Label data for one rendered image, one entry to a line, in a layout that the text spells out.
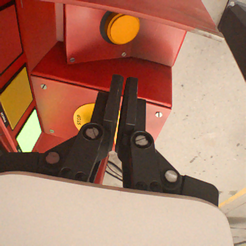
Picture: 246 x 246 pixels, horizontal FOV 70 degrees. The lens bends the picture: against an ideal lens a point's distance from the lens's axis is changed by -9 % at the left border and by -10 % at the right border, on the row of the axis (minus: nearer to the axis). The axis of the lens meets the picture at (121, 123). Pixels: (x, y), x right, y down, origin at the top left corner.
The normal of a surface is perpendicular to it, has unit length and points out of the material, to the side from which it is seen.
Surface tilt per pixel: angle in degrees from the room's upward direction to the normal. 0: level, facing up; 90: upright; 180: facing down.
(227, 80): 0
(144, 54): 0
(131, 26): 35
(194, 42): 0
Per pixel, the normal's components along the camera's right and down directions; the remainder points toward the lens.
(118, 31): 0.41, 0.75
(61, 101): -0.18, 0.74
